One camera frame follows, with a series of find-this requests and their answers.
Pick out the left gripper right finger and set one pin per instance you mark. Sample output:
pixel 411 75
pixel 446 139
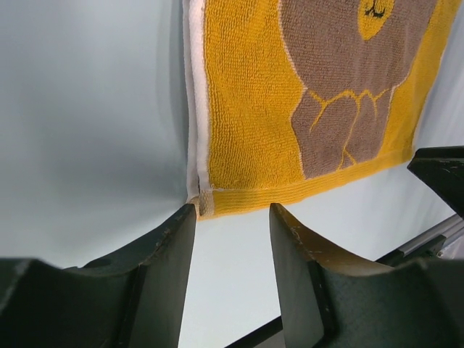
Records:
pixel 330 297

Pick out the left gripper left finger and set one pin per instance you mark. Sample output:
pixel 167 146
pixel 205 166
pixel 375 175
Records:
pixel 132 297

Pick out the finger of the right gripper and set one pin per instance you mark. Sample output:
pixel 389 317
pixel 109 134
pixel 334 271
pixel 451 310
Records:
pixel 441 169

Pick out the brown towel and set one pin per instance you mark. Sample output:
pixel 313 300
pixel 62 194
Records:
pixel 288 99

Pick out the aluminium frame rail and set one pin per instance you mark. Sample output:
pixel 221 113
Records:
pixel 431 235

